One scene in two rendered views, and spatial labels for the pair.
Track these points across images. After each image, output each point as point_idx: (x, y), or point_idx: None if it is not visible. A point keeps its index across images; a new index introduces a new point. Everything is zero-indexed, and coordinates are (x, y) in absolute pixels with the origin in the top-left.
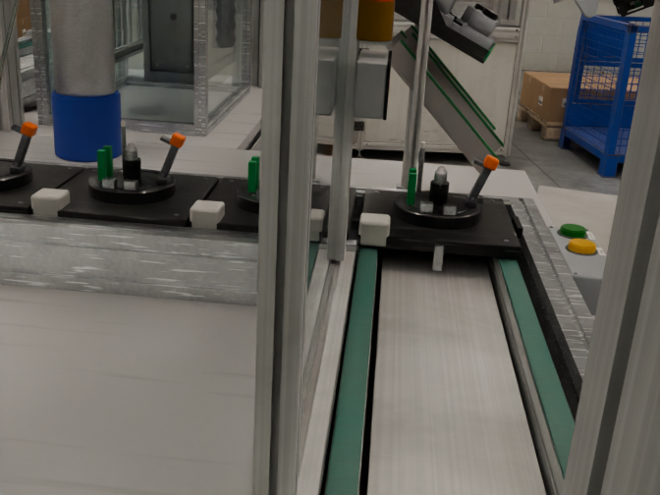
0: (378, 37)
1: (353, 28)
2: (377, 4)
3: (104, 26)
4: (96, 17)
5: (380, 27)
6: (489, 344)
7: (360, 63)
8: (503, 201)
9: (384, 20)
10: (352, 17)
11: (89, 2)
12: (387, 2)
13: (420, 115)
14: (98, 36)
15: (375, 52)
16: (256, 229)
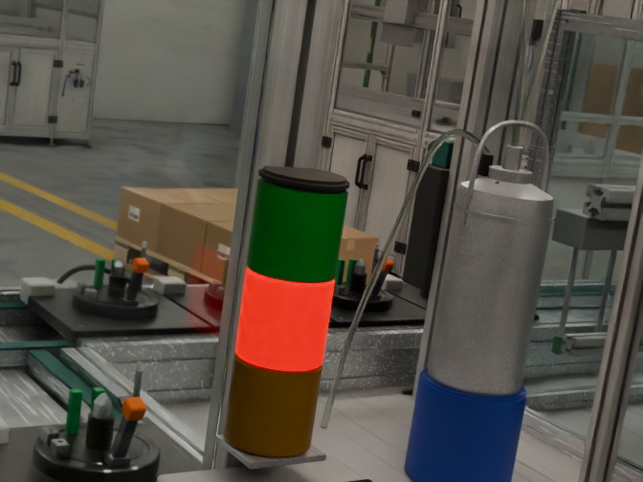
0: (239, 442)
1: (226, 406)
2: (243, 371)
3: (505, 289)
4: (494, 273)
5: (244, 422)
6: None
7: (159, 481)
8: None
9: (253, 408)
10: (227, 382)
11: (487, 248)
12: (262, 373)
13: None
14: (490, 302)
15: (310, 471)
16: None
